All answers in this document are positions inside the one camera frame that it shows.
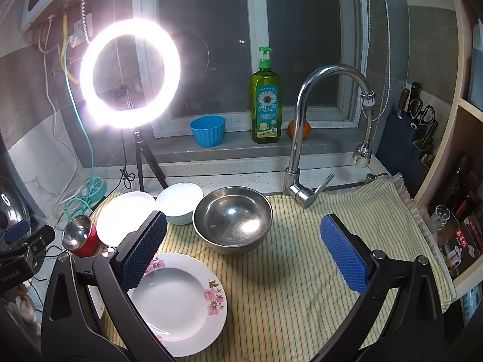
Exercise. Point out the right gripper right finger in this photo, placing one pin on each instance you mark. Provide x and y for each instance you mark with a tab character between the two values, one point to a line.
397	316

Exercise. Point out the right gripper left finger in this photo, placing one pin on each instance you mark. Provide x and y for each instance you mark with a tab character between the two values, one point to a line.
71	329

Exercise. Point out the red steel small bowl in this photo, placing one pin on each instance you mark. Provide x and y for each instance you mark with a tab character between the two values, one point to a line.
80	236

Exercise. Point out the white plate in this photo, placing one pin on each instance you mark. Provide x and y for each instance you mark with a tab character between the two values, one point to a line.
123	215

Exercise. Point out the pink flower deep plate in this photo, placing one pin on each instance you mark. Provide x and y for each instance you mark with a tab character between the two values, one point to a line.
182	302

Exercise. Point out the light green ceramic bowl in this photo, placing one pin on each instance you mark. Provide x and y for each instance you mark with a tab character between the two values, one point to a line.
178	202

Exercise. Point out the large steel bowl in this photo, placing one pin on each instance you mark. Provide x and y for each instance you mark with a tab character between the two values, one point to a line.
233	220

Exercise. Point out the glass pot lid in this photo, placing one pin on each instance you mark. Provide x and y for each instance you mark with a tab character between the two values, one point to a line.
15	218

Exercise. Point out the small glass cup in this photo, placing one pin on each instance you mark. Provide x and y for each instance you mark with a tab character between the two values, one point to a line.
438	219

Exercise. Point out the knife block with knives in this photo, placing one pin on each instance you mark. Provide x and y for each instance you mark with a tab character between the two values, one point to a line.
408	137

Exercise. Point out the blue plastic cup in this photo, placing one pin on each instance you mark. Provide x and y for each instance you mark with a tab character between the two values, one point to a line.
208	131

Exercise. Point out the orange fruit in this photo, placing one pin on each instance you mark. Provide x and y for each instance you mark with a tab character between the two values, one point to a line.
291	129

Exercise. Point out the green dish soap bottle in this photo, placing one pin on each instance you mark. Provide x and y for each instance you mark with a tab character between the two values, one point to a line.
265	91

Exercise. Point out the ring light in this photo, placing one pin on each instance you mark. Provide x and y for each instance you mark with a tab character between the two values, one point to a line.
111	60

